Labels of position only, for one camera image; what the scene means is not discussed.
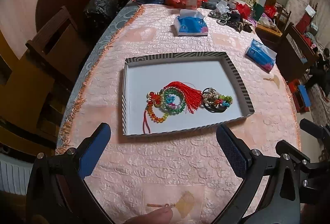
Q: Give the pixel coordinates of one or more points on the white radiator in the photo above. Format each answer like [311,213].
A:
[14,175]

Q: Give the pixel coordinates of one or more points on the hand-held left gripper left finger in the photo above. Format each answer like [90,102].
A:
[94,151]

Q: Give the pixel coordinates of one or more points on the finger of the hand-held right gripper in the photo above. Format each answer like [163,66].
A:
[313,180]
[315,131]

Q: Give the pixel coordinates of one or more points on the grey blue patterned tablecloth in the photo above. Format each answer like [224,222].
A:
[103,40]

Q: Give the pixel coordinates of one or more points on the striped cardboard box tray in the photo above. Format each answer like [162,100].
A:
[180,71]

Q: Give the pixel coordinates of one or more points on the black plastic bag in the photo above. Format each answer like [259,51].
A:
[105,9]

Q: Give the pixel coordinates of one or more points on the person's left hand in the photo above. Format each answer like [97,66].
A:
[152,216]

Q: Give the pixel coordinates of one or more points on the red tassel knot ornament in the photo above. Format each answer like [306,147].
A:
[190,96]

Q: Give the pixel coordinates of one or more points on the blue box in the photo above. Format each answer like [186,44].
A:
[304,96]

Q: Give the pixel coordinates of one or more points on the pile of small trinkets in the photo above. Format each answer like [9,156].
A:
[229,16]

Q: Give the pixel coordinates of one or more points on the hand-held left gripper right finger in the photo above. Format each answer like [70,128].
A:
[232,151]

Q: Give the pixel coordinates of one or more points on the blue tissue pack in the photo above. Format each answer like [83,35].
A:
[190,25]
[260,55]

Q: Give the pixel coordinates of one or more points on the dark wooden chair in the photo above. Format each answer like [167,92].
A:
[291,51]

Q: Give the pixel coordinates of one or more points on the brown wooden chair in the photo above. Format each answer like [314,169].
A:
[38,71]

